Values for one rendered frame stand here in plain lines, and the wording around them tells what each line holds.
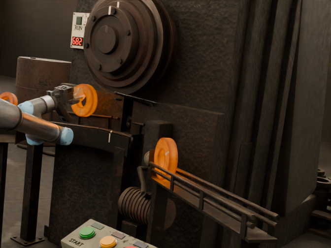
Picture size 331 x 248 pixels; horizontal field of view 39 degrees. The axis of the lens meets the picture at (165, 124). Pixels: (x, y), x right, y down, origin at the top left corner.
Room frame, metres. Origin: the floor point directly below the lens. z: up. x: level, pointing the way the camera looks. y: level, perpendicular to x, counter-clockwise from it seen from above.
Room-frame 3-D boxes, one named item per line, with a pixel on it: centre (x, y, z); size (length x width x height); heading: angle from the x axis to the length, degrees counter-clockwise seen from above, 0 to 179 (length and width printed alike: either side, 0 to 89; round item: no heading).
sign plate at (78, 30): (2.39, 0.43, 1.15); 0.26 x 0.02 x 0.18; 54
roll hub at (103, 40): (2.03, 0.28, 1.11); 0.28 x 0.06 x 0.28; 54
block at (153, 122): (1.98, 0.02, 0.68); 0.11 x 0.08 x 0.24; 144
